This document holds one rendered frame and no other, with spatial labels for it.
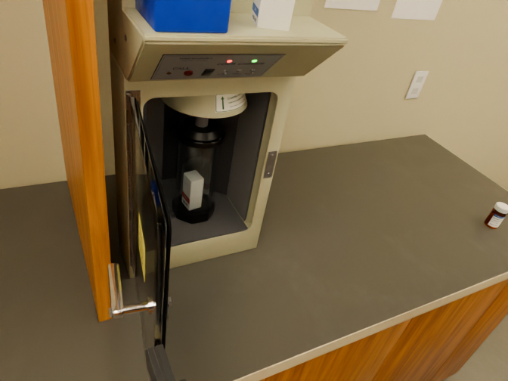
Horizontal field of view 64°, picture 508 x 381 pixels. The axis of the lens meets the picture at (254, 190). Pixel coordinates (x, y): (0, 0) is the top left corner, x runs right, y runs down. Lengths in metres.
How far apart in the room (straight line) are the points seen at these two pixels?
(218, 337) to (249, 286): 0.15
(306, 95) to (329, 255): 0.59
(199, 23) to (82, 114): 0.20
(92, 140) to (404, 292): 0.81
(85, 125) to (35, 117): 0.58
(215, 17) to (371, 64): 1.04
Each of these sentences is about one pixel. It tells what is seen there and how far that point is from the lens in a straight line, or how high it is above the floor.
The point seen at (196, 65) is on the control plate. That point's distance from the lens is 0.63.
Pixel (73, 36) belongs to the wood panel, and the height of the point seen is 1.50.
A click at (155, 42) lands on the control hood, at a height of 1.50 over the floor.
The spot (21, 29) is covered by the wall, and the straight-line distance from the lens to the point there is 1.10.
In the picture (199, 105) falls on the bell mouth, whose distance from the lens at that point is 0.78.
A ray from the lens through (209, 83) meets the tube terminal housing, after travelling 0.73.
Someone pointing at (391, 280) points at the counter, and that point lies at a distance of 1.11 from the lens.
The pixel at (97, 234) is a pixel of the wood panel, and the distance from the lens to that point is 0.73.
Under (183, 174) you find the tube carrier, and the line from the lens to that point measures 0.91.
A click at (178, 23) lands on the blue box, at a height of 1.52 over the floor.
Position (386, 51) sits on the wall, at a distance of 1.58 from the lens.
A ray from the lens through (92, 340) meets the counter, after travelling 0.88.
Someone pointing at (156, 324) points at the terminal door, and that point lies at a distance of 0.55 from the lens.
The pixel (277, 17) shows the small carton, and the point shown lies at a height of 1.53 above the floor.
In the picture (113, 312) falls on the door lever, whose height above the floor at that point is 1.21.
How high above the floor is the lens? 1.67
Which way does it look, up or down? 36 degrees down
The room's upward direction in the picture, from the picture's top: 11 degrees clockwise
